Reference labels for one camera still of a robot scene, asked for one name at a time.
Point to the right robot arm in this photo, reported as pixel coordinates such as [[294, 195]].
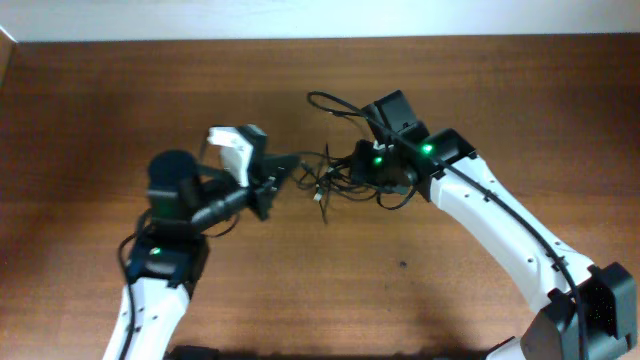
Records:
[[582, 311]]

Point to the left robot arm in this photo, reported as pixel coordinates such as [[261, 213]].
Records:
[[170, 247]]

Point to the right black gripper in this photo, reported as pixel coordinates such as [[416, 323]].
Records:
[[360, 170]]

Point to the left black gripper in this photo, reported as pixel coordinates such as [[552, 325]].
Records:
[[265, 183]]

